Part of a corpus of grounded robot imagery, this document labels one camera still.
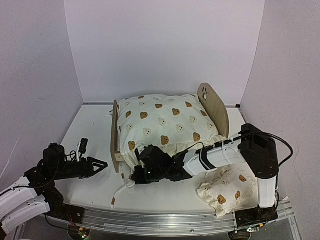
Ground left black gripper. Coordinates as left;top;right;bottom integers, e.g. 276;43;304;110
51;157;108;181

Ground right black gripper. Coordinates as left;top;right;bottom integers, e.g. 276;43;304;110
132;166;167;186

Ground large bear print cushion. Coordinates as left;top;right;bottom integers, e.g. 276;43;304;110
109;93;226;211

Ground wooden pet bed frame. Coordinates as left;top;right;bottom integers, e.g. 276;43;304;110
109;82;230;174

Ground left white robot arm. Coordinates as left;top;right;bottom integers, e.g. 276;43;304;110
0;143;108;240

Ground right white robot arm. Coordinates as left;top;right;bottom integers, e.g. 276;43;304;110
131;123;280;227

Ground small bear print pillow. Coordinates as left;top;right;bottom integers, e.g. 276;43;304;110
196;164;258;217

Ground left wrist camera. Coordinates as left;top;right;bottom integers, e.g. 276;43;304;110
76;138;89;161

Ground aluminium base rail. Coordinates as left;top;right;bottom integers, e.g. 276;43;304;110
23;188;296;232

